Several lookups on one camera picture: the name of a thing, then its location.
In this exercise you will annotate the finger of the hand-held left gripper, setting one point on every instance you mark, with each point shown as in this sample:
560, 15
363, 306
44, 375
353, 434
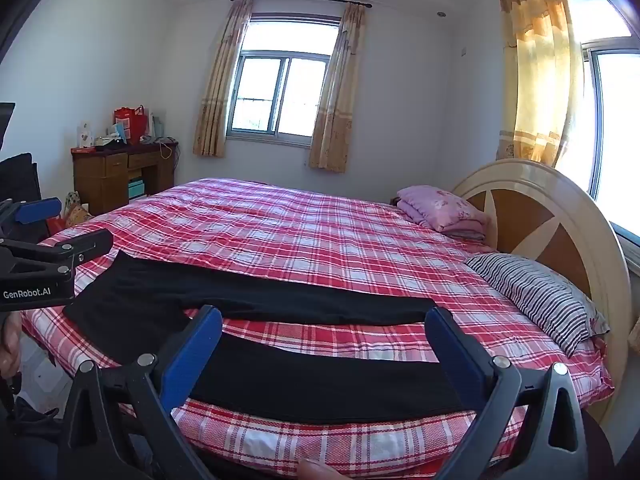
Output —
75, 249
40, 210

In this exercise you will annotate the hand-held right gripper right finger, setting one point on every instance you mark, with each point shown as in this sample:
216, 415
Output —
450, 350

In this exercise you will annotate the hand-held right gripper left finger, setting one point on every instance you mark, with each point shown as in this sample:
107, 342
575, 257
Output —
200, 345

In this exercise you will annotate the black pants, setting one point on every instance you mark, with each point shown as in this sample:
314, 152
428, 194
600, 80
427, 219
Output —
300, 300

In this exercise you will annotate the person's left hand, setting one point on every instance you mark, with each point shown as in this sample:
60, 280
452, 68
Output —
9, 345

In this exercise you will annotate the person's right hand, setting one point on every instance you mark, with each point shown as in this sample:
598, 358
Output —
320, 471

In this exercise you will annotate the black panel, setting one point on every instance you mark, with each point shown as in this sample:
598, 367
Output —
20, 180

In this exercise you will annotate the floral cloth bag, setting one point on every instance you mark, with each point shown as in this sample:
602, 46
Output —
77, 210

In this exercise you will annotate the brown wooden desk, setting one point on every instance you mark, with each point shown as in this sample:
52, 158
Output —
100, 180

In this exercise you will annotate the teal box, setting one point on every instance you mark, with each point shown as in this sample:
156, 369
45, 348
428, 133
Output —
136, 190

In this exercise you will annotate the white greeting card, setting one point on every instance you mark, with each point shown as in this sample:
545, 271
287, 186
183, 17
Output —
85, 135

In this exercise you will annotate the striped pillow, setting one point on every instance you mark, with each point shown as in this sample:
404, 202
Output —
540, 290

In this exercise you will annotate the red gift bag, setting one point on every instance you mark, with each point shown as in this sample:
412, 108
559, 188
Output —
132, 125

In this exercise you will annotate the folded pink blanket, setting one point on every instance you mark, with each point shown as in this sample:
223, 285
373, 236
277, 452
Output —
440, 205

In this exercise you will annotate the round wooden headboard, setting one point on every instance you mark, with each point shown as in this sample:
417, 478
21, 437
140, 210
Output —
530, 220

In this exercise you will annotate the red plaid bed sheet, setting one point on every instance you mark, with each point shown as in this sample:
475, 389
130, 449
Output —
300, 225

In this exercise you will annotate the beige patterned curtain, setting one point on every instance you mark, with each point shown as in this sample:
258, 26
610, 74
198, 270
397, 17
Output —
335, 110
215, 100

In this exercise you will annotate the sliding window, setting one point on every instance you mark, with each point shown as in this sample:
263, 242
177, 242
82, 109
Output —
260, 90

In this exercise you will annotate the large bright window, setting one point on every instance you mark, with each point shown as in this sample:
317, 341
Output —
615, 135

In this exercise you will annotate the yellow curtain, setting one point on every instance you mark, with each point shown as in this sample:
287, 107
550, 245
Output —
540, 60

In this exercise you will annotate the black curtain rod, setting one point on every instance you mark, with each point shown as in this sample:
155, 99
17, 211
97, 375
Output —
300, 0

